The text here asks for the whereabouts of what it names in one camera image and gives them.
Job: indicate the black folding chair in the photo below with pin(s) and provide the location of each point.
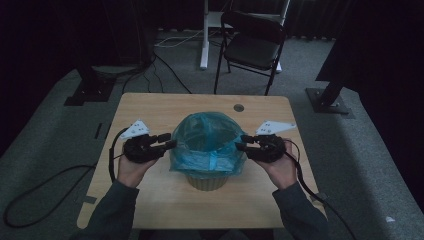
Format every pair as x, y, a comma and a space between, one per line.
253, 50

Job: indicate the black stand base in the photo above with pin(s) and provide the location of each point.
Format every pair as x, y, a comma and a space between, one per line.
328, 101
90, 91

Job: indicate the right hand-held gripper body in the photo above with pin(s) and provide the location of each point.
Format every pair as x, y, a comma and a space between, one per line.
268, 148

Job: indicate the green plastic trash bin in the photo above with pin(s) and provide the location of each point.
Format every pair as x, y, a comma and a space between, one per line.
206, 183

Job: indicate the black floor tape strip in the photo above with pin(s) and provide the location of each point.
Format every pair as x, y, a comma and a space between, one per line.
108, 130
98, 130

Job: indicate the grey table grommet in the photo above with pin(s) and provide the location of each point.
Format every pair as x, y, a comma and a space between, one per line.
238, 107

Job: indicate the person's left hand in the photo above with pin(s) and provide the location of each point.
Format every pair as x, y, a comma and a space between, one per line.
131, 173

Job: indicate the blue plastic trash bag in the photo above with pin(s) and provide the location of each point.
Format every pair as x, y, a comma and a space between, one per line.
206, 143

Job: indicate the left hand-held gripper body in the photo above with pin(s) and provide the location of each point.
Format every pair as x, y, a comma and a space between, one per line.
140, 150

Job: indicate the person's right hand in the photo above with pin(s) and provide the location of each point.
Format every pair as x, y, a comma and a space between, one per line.
283, 171

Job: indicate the white paper scrap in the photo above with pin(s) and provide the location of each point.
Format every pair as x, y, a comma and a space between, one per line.
390, 219

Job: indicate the grey tape strip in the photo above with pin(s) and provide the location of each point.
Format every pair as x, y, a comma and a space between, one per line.
87, 199
320, 196

